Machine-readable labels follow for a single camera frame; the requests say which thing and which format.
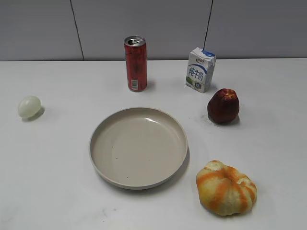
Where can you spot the red soda can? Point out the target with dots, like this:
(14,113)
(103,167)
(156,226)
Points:
(136,62)

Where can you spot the pale white egg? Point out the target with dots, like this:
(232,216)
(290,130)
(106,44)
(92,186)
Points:
(29,106)

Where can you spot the dark red apple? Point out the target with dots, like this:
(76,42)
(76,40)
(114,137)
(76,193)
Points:
(223,106)

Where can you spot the beige round plate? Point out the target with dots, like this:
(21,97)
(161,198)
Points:
(138,148)

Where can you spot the white milk carton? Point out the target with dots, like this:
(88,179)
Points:
(200,69)

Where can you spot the peeled orange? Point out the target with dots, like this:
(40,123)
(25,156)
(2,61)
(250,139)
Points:
(223,190)

